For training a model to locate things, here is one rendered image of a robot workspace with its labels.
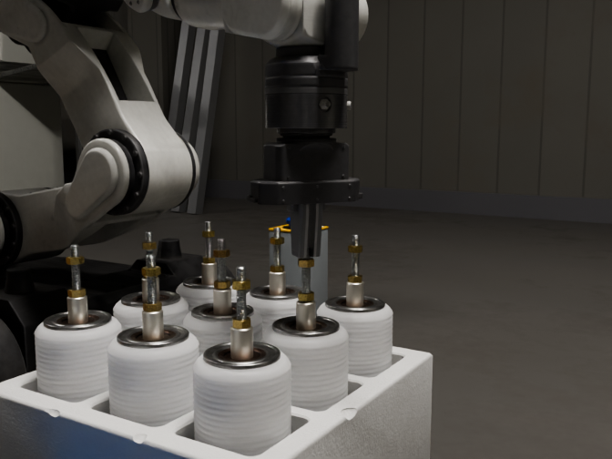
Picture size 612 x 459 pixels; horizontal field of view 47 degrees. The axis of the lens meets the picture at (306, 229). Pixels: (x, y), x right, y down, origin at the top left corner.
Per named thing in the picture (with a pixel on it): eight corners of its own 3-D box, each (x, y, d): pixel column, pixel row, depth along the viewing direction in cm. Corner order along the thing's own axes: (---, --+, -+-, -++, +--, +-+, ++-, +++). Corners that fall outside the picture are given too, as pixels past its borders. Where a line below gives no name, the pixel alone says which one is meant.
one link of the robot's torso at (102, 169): (-54, 206, 135) (106, 118, 109) (35, 197, 152) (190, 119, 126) (-33, 283, 134) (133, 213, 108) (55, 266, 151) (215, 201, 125)
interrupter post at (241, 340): (245, 353, 70) (244, 321, 70) (259, 360, 68) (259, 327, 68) (225, 358, 69) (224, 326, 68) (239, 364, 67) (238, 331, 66)
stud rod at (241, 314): (243, 340, 69) (241, 265, 68) (249, 342, 68) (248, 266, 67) (234, 341, 68) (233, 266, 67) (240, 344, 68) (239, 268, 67)
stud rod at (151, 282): (154, 326, 74) (152, 256, 73) (146, 325, 74) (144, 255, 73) (159, 323, 75) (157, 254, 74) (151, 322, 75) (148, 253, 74)
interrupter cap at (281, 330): (351, 333, 77) (352, 328, 77) (290, 343, 73) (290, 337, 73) (318, 317, 84) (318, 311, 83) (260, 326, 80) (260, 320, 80)
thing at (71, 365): (38, 494, 78) (28, 336, 75) (45, 455, 87) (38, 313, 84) (127, 483, 80) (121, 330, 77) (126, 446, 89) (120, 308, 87)
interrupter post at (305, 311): (320, 331, 78) (320, 302, 78) (300, 333, 77) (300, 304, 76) (310, 325, 80) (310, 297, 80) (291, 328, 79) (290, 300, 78)
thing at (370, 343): (405, 440, 91) (408, 304, 88) (358, 465, 84) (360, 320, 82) (349, 419, 98) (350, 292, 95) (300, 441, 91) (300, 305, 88)
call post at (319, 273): (269, 416, 115) (267, 230, 111) (291, 402, 121) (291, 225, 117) (305, 426, 112) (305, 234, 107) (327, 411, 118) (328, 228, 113)
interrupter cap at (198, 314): (260, 309, 88) (260, 303, 88) (245, 325, 80) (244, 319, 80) (202, 306, 89) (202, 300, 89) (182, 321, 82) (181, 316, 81)
